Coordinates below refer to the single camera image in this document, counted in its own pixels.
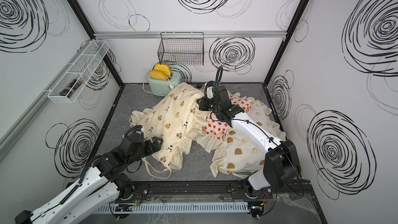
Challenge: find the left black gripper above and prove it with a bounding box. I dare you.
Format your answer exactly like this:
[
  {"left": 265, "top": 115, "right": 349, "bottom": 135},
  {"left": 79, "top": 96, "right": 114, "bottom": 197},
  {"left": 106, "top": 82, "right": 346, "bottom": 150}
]
[{"left": 128, "top": 136, "right": 164, "bottom": 166}]

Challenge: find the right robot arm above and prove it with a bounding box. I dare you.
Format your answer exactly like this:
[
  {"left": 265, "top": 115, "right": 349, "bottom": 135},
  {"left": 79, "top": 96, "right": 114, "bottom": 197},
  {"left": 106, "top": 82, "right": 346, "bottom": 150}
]
[{"left": 197, "top": 82, "right": 301, "bottom": 194}]

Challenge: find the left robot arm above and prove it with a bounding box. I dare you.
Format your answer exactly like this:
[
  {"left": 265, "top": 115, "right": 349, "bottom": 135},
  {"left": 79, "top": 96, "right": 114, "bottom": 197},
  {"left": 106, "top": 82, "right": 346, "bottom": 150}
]
[{"left": 15, "top": 127, "right": 163, "bottom": 224}]

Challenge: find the cream bear print pillow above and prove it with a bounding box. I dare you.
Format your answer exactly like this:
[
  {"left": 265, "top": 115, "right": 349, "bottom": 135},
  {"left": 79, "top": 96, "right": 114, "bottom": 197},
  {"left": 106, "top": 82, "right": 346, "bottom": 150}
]
[{"left": 206, "top": 93, "right": 286, "bottom": 178}]

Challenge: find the mint green toaster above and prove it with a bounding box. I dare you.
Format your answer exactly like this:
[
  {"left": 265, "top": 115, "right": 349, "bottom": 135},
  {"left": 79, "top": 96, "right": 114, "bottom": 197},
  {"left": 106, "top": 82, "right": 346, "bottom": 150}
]
[{"left": 148, "top": 72, "right": 182, "bottom": 96}]

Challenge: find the rear yellow toast slice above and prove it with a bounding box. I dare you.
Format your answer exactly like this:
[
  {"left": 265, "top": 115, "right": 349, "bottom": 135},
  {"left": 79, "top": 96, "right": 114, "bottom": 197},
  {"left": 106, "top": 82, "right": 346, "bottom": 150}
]
[{"left": 154, "top": 63, "right": 172, "bottom": 77}]

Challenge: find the yellow toast slice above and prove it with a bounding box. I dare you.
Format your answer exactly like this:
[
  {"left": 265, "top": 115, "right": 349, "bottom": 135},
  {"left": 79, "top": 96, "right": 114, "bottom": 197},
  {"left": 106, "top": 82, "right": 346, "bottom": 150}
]
[
  {"left": 154, "top": 63, "right": 172, "bottom": 77},
  {"left": 148, "top": 71, "right": 169, "bottom": 81}
]

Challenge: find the front yellow toast slice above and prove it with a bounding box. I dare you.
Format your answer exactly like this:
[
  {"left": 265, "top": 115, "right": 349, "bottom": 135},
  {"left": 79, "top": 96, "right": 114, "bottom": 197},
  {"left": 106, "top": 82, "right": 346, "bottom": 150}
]
[{"left": 148, "top": 71, "right": 169, "bottom": 81}]

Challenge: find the dark item in shelf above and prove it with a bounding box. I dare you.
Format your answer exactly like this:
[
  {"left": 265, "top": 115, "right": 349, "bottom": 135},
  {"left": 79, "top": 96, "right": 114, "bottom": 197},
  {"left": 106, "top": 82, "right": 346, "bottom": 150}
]
[{"left": 59, "top": 78, "right": 83, "bottom": 98}]

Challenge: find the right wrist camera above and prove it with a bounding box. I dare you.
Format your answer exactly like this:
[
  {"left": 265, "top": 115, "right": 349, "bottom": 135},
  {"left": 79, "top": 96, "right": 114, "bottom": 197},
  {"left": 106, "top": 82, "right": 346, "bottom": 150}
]
[{"left": 204, "top": 80, "right": 217, "bottom": 101}]

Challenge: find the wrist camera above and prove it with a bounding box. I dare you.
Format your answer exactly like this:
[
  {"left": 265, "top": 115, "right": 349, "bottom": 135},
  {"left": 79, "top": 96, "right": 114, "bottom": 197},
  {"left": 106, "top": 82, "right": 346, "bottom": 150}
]
[
  {"left": 130, "top": 125, "right": 143, "bottom": 134},
  {"left": 204, "top": 80, "right": 217, "bottom": 101}
]

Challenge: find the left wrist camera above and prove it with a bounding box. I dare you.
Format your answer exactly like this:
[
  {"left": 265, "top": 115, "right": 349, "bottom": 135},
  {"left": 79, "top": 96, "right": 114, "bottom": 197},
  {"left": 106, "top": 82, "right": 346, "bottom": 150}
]
[{"left": 130, "top": 125, "right": 143, "bottom": 134}]

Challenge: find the white toaster power cord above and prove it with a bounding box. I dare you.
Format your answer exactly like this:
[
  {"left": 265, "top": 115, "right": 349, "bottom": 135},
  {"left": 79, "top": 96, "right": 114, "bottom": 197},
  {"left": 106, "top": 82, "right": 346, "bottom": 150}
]
[{"left": 142, "top": 74, "right": 175, "bottom": 94}]

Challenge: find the black wire basket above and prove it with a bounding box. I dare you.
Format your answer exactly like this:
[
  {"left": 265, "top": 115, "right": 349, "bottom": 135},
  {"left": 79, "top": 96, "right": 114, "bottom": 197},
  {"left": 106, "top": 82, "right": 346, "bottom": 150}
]
[{"left": 158, "top": 32, "right": 205, "bottom": 66}]

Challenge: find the white slotted cable duct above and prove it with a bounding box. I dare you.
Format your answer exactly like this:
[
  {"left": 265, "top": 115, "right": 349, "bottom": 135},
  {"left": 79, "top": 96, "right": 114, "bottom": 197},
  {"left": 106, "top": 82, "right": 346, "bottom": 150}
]
[{"left": 94, "top": 202, "right": 249, "bottom": 215}]

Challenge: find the white wire wall shelf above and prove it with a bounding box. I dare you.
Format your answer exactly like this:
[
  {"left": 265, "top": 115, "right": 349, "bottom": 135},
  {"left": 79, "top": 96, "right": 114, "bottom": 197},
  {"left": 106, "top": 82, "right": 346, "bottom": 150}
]
[{"left": 47, "top": 40, "right": 110, "bottom": 103}]

